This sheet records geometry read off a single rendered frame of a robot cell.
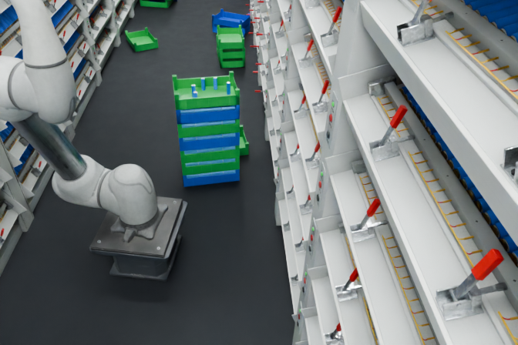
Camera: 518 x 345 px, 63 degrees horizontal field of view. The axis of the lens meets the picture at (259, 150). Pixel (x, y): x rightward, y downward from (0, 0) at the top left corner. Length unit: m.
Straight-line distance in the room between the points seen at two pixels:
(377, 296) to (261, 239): 1.32
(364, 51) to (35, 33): 0.76
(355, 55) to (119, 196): 1.09
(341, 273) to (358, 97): 0.40
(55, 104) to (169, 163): 1.32
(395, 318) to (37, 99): 0.97
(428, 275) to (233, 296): 1.35
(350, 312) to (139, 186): 0.95
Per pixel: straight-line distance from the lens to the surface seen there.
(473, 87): 0.50
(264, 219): 2.10
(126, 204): 1.64
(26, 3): 1.14
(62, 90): 1.19
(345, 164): 0.92
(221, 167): 2.22
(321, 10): 1.25
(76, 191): 1.68
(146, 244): 1.74
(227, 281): 1.87
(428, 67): 0.54
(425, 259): 0.56
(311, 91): 1.23
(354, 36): 0.78
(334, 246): 1.03
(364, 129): 0.74
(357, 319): 0.93
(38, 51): 1.16
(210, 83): 2.16
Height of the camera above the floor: 1.52
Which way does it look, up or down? 37 degrees down
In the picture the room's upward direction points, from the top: 2 degrees clockwise
